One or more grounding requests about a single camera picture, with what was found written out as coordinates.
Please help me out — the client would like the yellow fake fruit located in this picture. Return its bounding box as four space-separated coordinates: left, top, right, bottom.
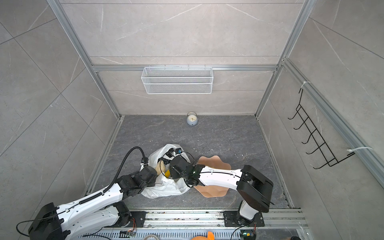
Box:
165 170 171 178

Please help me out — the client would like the white plastic bag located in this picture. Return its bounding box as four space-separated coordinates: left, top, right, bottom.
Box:
141 144 191 199

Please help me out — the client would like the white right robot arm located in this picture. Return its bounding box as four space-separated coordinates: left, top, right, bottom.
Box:
170 155 274 226

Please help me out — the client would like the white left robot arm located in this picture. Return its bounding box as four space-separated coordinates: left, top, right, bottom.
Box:
28 166 158 240

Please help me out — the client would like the beige fake fruit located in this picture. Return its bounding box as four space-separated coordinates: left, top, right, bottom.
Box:
155 160 167 175

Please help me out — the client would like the pink wavy plastic bowl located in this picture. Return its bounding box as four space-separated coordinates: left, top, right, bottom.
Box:
194 156 232 198

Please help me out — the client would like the light blue alarm clock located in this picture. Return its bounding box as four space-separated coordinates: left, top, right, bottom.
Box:
187 112 199 126

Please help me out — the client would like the orange object at bottom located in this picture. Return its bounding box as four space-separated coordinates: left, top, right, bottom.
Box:
191 232 215 240

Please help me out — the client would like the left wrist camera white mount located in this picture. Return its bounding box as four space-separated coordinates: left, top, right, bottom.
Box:
140 157 149 171

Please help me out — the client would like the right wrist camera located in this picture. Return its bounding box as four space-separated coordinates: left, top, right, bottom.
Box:
166 148 183 158

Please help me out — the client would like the black corrugated cable conduit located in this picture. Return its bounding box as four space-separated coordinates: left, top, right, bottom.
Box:
103 146 148 194

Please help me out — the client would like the white wire mesh basket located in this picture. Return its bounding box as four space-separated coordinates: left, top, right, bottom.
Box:
141 67 214 95

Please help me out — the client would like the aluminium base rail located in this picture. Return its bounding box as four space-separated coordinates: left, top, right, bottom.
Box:
75 209 313 240

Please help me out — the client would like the black wire hook rack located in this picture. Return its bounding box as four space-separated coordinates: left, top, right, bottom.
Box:
288 89 355 170

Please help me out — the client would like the aluminium frame rail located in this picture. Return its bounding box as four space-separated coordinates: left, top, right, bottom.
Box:
47 0 122 120

